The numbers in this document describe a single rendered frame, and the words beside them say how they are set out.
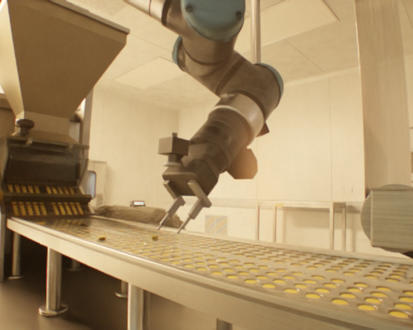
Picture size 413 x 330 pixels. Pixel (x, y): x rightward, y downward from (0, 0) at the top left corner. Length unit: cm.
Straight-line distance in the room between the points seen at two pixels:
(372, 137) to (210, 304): 17
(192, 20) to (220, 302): 34
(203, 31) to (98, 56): 58
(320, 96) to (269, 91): 394
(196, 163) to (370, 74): 26
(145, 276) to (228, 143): 24
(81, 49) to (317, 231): 384
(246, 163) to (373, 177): 32
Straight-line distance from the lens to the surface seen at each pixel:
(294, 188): 445
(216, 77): 57
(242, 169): 53
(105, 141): 513
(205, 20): 43
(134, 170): 538
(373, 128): 23
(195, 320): 58
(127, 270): 33
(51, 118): 97
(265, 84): 57
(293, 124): 457
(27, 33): 92
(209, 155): 43
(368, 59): 24
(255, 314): 22
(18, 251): 86
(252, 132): 50
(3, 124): 119
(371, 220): 18
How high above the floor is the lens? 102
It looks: 5 degrees up
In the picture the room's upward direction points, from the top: 1 degrees clockwise
